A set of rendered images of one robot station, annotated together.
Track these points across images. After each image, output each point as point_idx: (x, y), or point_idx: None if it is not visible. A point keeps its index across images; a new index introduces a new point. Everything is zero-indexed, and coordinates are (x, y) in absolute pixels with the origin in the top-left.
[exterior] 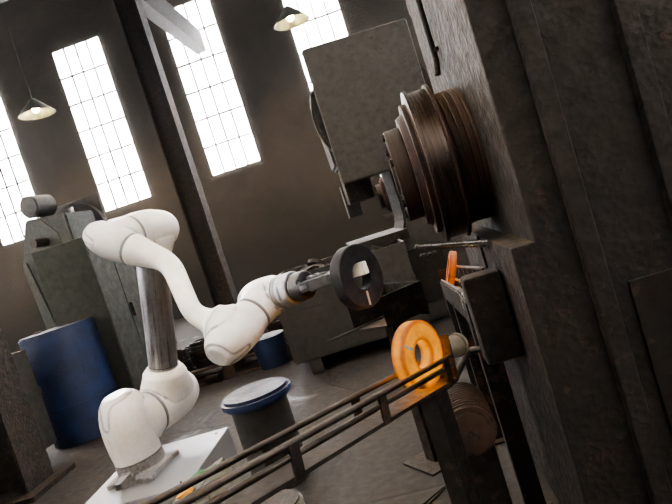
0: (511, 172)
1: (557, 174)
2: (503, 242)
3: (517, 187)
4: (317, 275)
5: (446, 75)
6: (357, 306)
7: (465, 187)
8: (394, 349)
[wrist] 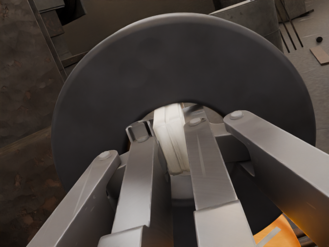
0: (26, 31)
1: (49, 47)
2: (4, 152)
3: (45, 48)
4: (234, 201)
5: None
6: None
7: None
8: (283, 220)
